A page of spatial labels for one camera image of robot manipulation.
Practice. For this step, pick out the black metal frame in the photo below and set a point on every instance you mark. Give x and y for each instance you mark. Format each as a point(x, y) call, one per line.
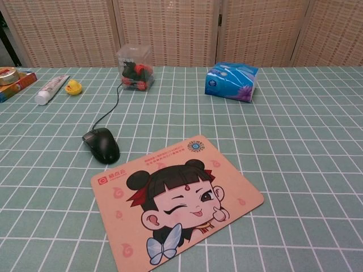
point(8, 48)

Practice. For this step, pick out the yellow rubber duck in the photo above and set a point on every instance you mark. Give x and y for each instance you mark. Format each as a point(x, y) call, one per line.
point(73, 87)

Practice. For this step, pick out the round gold tin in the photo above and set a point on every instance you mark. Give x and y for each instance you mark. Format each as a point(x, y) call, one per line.
point(8, 76)

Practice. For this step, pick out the green grid tablecloth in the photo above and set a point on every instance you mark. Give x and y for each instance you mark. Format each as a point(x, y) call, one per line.
point(283, 141)

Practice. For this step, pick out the orange cartoon girl mouse pad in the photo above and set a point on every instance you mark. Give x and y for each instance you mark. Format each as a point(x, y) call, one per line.
point(113, 198)

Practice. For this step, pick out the white toothpaste tube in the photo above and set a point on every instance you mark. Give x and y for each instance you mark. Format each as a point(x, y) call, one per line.
point(51, 89)

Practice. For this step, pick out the clear plastic box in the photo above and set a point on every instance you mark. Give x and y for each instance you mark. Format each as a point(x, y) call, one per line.
point(133, 56)

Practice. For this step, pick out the black computer mouse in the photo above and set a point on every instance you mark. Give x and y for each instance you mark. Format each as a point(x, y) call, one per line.
point(103, 146)

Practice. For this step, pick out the orange blue cardboard box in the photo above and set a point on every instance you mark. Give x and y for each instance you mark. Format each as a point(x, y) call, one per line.
point(20, 86)

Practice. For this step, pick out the woven bamboo screen panel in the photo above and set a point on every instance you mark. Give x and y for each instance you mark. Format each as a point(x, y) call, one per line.
point(337, 31)
point(175, 31)
point(62, 31)
point(261, 31)

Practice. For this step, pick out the blue tissue pack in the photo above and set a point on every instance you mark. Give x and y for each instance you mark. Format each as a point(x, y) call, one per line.
point(229, 82)

